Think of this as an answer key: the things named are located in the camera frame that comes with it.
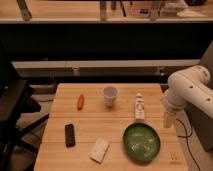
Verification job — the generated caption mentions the translucent plastic cup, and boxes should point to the translucent plastic cup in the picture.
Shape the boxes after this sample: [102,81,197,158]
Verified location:
[103,86,118,107]

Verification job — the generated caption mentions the white sponge block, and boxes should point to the white sponge block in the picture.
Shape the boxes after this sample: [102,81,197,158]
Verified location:
[90,138,109,163]

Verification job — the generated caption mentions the green bowl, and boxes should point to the green bowl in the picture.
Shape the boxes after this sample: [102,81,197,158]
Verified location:
[123,123,161,162]

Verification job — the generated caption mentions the black cable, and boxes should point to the black cable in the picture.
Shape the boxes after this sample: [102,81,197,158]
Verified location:
[175,118,202,171]

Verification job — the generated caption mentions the grey cabinet at right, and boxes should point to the grey cabinet at right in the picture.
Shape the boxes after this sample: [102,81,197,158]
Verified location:
[185,41,213,153]

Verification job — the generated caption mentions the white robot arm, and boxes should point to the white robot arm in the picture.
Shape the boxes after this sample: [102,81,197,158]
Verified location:
[161,65,213,128]

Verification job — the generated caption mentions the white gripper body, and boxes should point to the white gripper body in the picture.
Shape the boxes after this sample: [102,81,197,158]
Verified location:
[161,92,185,113]

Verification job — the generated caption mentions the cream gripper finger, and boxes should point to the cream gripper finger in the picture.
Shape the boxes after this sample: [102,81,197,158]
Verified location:
[163,111,174,128]

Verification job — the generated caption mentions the white squeeze tube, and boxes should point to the white squeeze tube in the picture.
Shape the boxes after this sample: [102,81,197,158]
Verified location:
[134,93,145,120]

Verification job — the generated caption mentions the black office chair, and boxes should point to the black office chair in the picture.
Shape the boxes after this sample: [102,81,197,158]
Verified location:
[0,43,49,171]

